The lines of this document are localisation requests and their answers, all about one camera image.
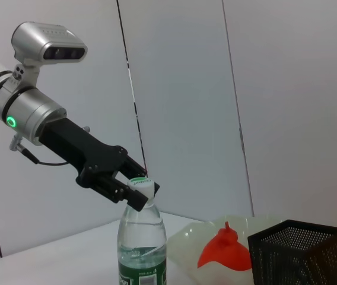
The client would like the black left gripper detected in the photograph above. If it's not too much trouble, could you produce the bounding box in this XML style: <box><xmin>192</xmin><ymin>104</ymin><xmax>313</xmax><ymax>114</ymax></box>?
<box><xmin>39</xmin><ymin>116</ymin><xmax>161</xmax><ymax>213</ymax></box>

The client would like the clear green-label water bottle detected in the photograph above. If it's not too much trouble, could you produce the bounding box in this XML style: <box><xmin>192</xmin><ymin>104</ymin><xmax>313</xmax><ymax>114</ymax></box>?
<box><xmin>117</xmin><ymin>177</ymin><xmax>168</xmax><ymax>285</ymax></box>

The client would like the red-orange toy orange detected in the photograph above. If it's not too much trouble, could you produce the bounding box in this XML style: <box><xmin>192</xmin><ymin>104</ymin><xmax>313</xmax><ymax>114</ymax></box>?
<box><xmin>197</xmin><ymin>221</ymin><xmax>253</xmax><ymax>271</ymax></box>

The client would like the translucent wavy fruit plate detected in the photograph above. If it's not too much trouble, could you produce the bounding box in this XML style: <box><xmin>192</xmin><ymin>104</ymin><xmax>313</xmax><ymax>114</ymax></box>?
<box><xmin>167</xmin><ymin>214</ymin><xmax>282</xmax><ymax>285</ymax></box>

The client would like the black mesh pen holder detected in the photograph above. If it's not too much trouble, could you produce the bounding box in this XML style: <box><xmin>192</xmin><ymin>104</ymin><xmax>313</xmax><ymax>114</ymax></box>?
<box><xmin>247</xmin><ymin>219</ymin><xmax>337</xmax><ymax>285</ymax></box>

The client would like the left gripper connector cable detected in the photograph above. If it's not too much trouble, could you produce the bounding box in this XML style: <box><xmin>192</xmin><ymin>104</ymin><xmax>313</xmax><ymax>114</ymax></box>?
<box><xmin>9</xmin><ymin>134</ymin><xmax>69</xmax><ymax>166</ymax></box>

